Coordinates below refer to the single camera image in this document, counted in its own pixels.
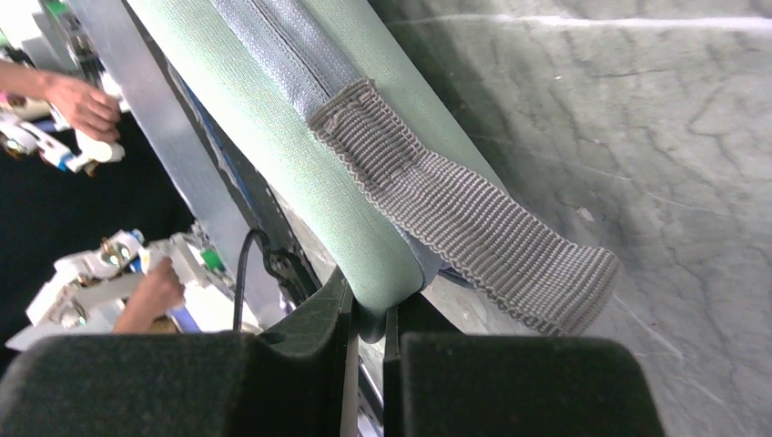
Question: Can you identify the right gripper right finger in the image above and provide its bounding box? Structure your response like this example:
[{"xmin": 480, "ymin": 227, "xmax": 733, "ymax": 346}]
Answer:
[{"xmin": 383, "ymin": 294, "xmax": 664, "ymax": 436}]

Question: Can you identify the operator right hand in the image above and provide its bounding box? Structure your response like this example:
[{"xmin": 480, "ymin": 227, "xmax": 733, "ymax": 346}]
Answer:
[{"xmin": 132, "ymin": 258, "xmax": 185, "ymax": 317}]

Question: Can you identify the operator left hand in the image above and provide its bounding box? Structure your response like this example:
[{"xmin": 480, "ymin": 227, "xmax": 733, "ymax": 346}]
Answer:
[{"xmin": 44, "ymin": 74, "xmax": 120, "ymax": 143}]

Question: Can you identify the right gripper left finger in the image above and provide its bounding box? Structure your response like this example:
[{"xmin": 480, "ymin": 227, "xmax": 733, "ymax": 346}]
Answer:
[{"xmin": 1, "ymin": 271, "xmax": 352, "ymax": 436}]

